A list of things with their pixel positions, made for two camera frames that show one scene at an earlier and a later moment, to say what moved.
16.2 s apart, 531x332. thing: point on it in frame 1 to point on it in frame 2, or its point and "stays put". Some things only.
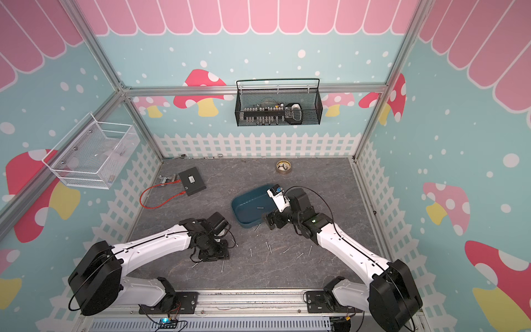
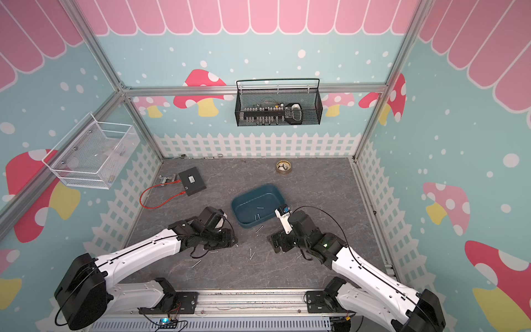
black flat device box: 192,181 stays put
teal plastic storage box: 249,207 stays put
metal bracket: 167,180 stays put
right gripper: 278,223 to 274,241
